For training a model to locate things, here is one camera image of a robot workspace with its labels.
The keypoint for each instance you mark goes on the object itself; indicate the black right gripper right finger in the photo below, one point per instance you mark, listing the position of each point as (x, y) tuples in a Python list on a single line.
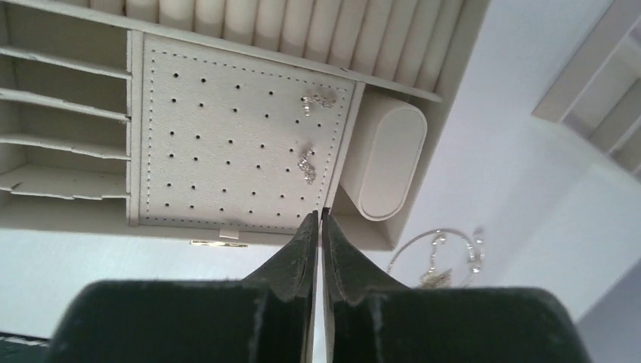
[(371, 317)]

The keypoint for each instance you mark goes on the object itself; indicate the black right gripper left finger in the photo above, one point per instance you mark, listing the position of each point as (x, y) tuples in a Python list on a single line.
[(265, 317)]

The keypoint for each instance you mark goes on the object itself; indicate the small silver stud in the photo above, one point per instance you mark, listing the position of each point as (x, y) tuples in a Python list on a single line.
[(308, 170)]

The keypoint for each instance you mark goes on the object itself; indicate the pink jewelry box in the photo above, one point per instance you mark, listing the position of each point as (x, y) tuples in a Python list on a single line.
[(183, 119)]

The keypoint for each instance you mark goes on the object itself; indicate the small silver earring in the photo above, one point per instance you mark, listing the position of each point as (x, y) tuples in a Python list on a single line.
[(316, 100)]

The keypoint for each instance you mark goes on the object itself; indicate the beige oval watch pillow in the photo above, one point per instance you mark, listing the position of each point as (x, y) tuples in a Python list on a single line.
[(383, 154)]

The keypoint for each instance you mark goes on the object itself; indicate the beige divided tray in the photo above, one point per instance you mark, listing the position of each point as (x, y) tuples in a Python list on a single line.
[(597, 93)]

